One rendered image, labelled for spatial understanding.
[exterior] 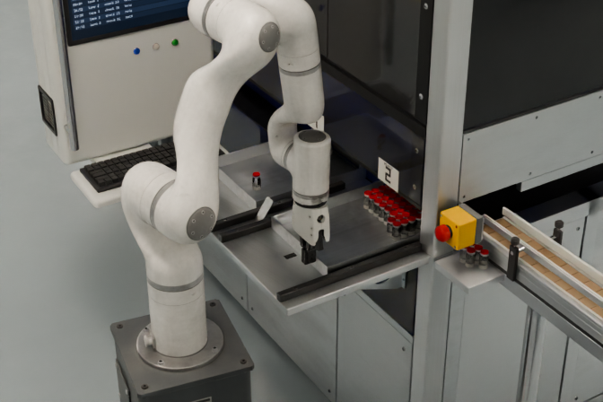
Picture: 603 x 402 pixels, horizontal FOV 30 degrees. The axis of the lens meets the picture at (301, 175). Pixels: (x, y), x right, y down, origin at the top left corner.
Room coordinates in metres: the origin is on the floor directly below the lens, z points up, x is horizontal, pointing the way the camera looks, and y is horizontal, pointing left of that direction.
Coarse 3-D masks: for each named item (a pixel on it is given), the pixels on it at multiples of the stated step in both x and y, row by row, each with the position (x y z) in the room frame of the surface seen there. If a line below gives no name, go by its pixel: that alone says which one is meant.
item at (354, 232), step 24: (360, 192) 2.51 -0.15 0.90; (288, 216) 2.39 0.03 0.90; (336, 216) 2.42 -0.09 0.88; (360, 216) 2.42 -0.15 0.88; (288, 240) 2.30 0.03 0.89; (336, 240) 2.31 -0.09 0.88; (360, 240) 2.31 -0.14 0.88; (384, 240) 2.31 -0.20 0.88; (408, 240) 2.27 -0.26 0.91; (312, 264) 2.20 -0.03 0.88; (336, 264) 2.16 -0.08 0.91
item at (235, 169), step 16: (224, 160) 2.68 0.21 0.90; (240, 160) 2.71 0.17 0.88; (256, 160) 2.71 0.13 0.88; (272, 160) 2.71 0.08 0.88; (336, 160) 2.71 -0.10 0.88; (224, 176) 2.58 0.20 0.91; (240, 176) 2.62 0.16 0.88; (272, 176) 2.62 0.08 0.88; (288, 176) 2.62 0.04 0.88; (336, 176) 2.57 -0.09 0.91; (352, 176) 2.59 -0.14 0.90; (240, 192) 2.51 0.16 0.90; (256, 192) 2.54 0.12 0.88; (272, 192) 2.54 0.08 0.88; (288, 192) 2.49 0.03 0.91
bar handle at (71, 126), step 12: (60, 0) 2.77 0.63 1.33; (60, 12) 2.77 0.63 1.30; (60, 24) 2.77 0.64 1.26; (60, 36) 2.77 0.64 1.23; (60, 48) 2.77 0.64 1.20; (60, 60) 2.77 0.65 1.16; (72, 96) 2.77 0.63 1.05; (72, 108) 2.77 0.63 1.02; (72, 120) 2.77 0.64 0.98; (72, 132) 2.77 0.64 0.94; (72, 144) 2.77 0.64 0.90
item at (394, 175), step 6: (384, 162) 2.41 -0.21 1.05; (384, 168) 2.41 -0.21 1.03; (390, 168) 2.38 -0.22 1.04; (378, 174) 2.43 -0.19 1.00; (384, 174) 2.41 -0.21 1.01; (390, 174) 2.38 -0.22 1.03; (396, 174) 2.37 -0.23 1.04; (384, 180) 2.41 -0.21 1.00; (390, 180) 2.38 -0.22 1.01; (396, 180) 2.36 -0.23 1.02; (390, 186) 2.38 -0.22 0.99; (396, 186) 2.36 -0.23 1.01
